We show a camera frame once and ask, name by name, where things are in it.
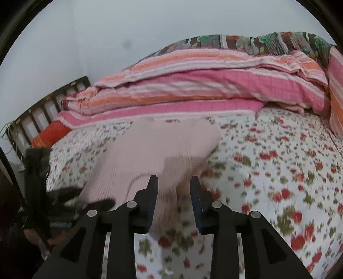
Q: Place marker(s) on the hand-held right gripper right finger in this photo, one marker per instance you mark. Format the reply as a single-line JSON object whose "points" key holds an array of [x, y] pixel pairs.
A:
{"points": [[197, 206]]}

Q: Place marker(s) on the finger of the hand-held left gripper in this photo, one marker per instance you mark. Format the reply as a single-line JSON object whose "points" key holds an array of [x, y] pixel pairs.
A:
{"points": [[100, 204], [65, 193]]}

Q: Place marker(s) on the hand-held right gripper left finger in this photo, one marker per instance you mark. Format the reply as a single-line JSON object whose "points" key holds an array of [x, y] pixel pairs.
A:
{"points": [[152, 198]]}

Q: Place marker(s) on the pink knitted sweater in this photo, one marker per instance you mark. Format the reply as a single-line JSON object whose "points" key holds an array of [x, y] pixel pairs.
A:
{"points": [[160, 144]]}

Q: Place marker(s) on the person's left hand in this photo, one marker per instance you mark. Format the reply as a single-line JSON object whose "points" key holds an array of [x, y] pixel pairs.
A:
{"points": [[33, 237]]}

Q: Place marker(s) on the orange red pillow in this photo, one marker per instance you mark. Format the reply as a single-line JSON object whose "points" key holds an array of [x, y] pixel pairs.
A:
{"points": [[51, 132]]}

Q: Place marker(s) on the dark wooden headboard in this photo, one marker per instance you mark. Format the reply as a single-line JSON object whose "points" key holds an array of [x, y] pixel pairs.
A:
{"points": [[34, 112]]}

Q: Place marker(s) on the white floral bedsheet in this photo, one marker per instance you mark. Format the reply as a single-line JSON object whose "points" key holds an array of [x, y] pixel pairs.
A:
{"points": [[281, 174]]}

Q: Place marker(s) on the pink orange striped quilt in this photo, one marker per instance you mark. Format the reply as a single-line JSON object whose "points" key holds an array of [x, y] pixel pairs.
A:
{"points": [[214, 83]]}

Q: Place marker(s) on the dark patchwork floral blanket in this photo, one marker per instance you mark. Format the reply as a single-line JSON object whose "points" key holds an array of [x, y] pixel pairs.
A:
{"points": [[254, 43]]}

